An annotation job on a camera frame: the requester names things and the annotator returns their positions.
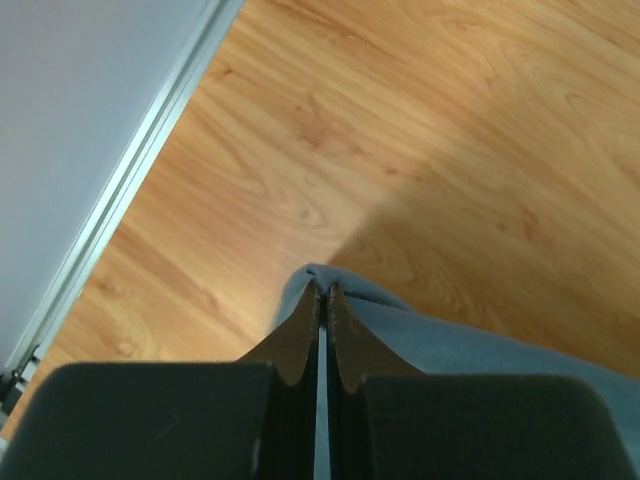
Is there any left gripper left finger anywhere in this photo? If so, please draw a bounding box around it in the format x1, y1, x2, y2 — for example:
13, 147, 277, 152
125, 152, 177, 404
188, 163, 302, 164
1, 283, 320, 479

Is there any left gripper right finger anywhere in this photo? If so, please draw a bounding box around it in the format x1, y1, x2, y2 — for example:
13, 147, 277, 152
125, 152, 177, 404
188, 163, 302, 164
326, 286, 636, 479

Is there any grey blue t shirt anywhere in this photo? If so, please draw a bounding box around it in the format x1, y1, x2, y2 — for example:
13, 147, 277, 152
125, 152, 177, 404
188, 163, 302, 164
274, 264, 639, 457

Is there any left aluminium frame post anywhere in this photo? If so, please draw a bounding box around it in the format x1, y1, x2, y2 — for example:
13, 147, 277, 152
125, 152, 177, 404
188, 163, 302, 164
1, 1, 241, 389

